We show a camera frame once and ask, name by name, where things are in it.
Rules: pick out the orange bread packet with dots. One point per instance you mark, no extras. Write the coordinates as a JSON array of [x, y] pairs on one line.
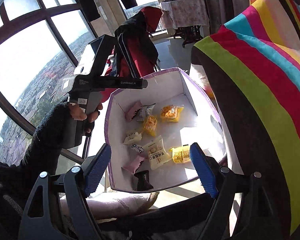
[[150, 125]]

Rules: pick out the large bread packet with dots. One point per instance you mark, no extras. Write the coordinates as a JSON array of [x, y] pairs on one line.
[[171, 113]]

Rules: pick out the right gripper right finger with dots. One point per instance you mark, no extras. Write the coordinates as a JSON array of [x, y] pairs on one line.
[[264, 212]]

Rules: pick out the white nut packet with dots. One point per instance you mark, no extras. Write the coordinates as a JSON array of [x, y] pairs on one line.
[[157, 155], [132, 136]]

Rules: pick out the yellow cake packet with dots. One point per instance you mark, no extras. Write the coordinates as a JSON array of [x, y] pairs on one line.
[[181, 154]]

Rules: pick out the black snack packet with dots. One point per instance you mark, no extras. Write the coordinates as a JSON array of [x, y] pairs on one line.
[[143, 183]]

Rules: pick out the left hand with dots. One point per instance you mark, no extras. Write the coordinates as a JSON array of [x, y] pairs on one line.
[[77, 114]]

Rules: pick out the pink snack packet in box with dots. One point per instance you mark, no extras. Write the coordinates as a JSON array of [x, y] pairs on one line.
[[133, 111]]

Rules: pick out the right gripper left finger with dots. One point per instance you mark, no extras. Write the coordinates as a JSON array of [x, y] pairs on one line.
[[42, 217]]

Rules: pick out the table with floral cloth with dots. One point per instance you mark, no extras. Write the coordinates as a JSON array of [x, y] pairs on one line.
[[186, 18]]

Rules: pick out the pale pink snack packet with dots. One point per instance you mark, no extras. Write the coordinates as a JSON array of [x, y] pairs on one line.
[[134, 165]]

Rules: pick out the white purple storage box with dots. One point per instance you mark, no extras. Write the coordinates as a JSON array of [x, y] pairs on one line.
[[199, 122]]

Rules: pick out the red black jacket chair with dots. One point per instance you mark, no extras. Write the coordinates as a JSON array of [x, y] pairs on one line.
[[135, 55]]

